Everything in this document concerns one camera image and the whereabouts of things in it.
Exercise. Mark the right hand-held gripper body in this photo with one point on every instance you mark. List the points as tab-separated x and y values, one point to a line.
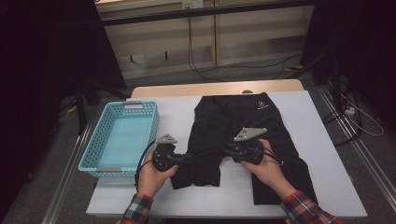
246	151

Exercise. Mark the short black stand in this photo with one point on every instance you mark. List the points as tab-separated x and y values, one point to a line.
81	105

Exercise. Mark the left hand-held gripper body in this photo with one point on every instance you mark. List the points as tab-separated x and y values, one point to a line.
163	155

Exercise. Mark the wide black curtain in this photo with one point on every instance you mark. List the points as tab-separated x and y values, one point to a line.
37	62

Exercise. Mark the white wall socket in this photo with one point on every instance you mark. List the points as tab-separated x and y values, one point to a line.
192	4

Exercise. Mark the black metal crossbar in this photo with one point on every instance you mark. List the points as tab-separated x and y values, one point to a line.
199	12

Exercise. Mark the person's right hand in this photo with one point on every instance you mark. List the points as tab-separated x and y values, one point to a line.
271	174

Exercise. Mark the black pants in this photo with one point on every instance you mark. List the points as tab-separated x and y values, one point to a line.
218	124

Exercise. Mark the narrow black curtain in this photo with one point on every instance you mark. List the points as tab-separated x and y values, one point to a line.
367	37

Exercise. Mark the beige wooden cabinet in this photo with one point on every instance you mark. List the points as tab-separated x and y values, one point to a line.
249	31

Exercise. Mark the round dark table grommet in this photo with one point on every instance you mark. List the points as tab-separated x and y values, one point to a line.
247	91

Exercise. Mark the person's left hand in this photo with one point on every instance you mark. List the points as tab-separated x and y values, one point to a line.
152	180

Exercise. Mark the light blue plastic basket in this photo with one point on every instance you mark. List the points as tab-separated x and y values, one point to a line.
124	140

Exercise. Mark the white power plug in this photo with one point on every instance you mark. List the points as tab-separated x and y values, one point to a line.
349	111

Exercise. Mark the tall black stand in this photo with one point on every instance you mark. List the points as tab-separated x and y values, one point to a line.
335	87

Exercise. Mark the aluminium floor rail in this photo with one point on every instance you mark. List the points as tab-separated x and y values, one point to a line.
67	174
358	146

